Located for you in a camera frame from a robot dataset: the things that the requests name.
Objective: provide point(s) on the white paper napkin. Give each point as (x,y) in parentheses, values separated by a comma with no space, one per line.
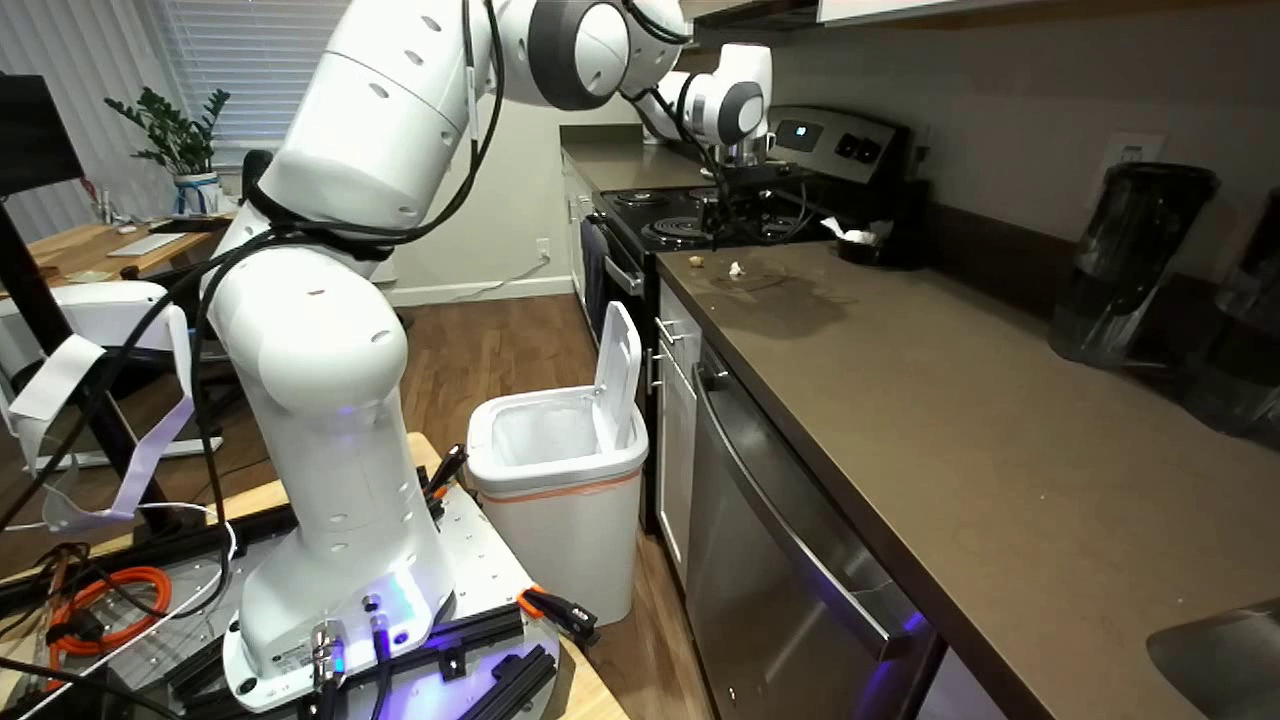
(848,233)

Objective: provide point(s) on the white keyboard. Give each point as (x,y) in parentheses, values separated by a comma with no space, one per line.
(145,245)

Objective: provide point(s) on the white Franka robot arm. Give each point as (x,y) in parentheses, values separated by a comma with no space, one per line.
(333,362)

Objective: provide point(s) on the low wall outlet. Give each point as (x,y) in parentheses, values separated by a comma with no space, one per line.
(542,249)

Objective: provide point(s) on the steel sink basin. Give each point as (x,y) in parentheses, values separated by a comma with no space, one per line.
(1220,662)

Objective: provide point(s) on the black tripod stand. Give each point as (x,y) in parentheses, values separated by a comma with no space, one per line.
(47,322)

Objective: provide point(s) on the black pan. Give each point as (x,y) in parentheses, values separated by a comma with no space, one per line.
(884,241)

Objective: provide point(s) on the stainless steel dishwasher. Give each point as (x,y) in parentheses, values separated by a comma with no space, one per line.
(786,572)

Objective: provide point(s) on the white window blinds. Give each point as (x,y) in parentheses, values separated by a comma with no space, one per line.
(255,53)

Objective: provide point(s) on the black stove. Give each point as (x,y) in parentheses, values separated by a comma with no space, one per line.
(814,140)

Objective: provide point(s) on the potted green plant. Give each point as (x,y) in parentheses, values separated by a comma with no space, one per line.
(181,140)

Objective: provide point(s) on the robot mounting table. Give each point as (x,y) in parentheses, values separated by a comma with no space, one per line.
(487,563)

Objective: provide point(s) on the black aluminium extrusion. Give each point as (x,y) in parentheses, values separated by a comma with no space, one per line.
(515,680)
(443,634)

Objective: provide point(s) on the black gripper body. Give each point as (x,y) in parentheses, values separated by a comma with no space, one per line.
(731,167)

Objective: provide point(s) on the black coffee maker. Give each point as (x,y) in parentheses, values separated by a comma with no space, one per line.
(1245,335)
(1133,263)

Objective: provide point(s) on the small garlic clove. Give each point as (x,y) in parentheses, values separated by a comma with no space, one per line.
(734,268)

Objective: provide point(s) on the white lidded trash bin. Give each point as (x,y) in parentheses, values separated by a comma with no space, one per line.
(567,522)

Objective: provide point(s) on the black computer monitor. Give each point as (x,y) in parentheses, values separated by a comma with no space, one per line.
(35,133)

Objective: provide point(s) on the white drawer cabinet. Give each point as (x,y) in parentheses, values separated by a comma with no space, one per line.
(678,427)

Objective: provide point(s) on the wooden desk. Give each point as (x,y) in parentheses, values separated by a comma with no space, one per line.
(74,249)

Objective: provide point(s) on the white wall outlet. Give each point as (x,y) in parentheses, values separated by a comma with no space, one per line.
(1128,151)

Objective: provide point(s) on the black orange clamp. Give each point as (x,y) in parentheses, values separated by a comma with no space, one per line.
(563,610)
(446,469)

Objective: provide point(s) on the white bin liner bag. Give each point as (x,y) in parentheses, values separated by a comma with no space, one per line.
(547,427)

